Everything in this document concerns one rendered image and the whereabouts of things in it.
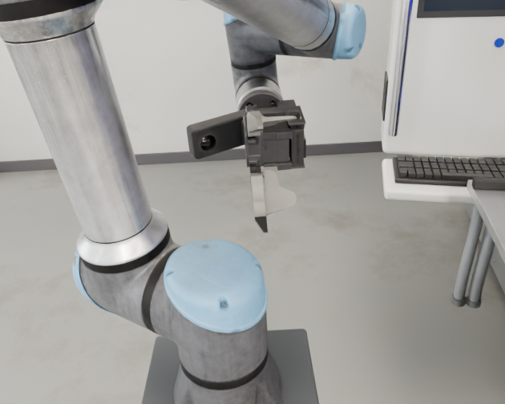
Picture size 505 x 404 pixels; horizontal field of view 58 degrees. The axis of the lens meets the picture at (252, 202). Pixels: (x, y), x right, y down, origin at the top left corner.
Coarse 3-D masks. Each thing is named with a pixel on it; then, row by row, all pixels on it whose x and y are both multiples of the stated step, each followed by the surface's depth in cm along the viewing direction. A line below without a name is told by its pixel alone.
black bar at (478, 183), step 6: (474, 180) 94; (480, 180) 93; (486, 180) 93; (492, 180) 93; (498, 180) 93; (504, 180) 93; (474, 186) 94; (480, 186) 94; (486, 186) 93; (492, 186) 93; (498, 186) 93; (504, 186) 93
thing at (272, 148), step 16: (256, 96) 67; (272, 96) 67; (272, 112) 62; (288, 112) 62; (272, 128) 60; (288, 128) 60; (304, 128) 62; (256, 144) 60; (272, 144) 61; (288, 144) 61; (304, 144) 61; (256, 160) 61; (272, 160) 62; (288, 160) 62
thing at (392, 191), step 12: (444, 156) 128; (456, 156) 128; (468, 156) 127; (384, 168) 123; (384, 180) 117; (384, 192) 113; (396, 192) 111; (408, 192) 111; (420, 192) 110; (432, 192) 110; (444, 192) 109; (456, 192) 109; (468, 192) 108
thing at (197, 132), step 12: (204, 120) 63; (216, 120) 63; (228, 120) 63; (240, 120) 64; (192, 132) 61; (204, 132) 62; (216, 132) 63; (228, 132) 64; (240, 132) 65; (192, 144) 62; (204, 144) 62; (216, 144) 64; (228, 144) 65; (240, 144) 66; (204, 156) 64
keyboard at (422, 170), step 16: (400, 160) 121; (416, 160) 120; (432, 160) 119; (448, 160) 119; (464, 160) 118; (480, 160) 118; (496, 160) 118; (400, 176) 114; (416, 176) 113; (432, 176) 114; (448, 176) 112; (464, 176) 111; (480, 176) 110; (496, 176) 109
